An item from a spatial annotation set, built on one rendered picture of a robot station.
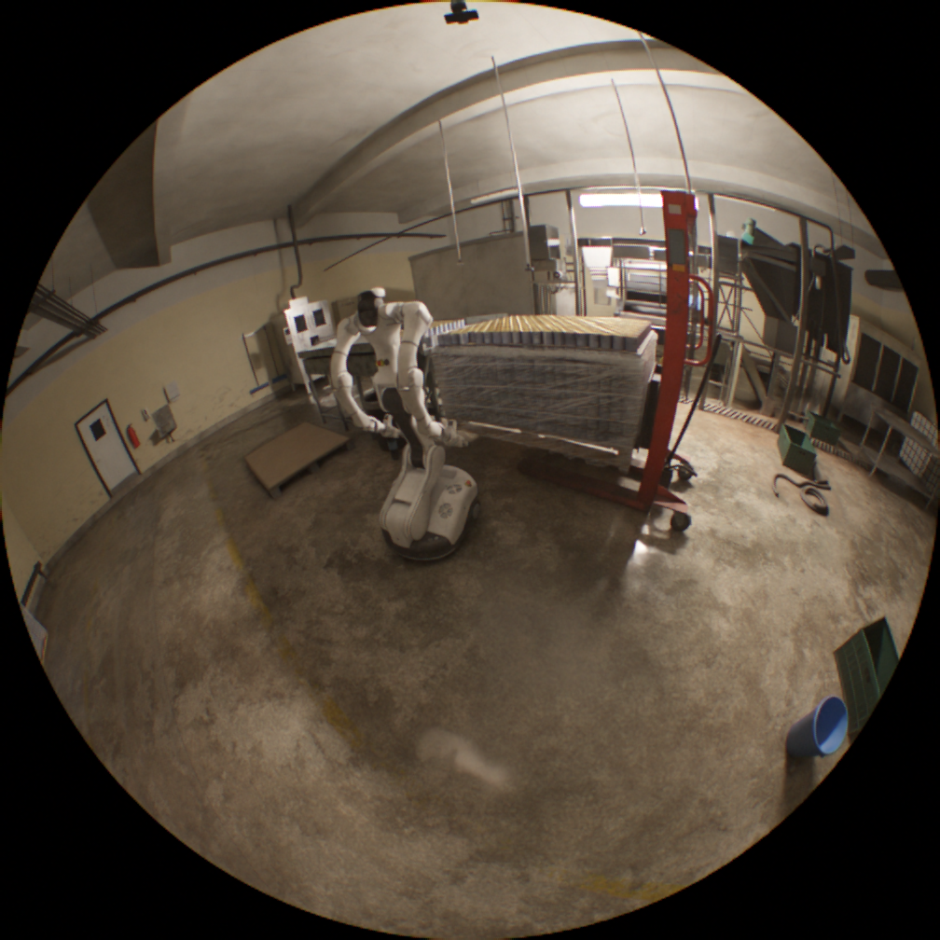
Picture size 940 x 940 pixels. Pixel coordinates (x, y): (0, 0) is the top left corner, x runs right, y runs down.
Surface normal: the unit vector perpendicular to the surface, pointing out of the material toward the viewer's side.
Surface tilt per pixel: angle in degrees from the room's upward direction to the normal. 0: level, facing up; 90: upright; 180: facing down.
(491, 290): 90
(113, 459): 90
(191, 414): 90
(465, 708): 0
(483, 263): 90
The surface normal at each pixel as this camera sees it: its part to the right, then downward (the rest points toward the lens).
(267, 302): 0.80, 0.26
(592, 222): -0.60, 0.50
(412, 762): -0.11, -0.82
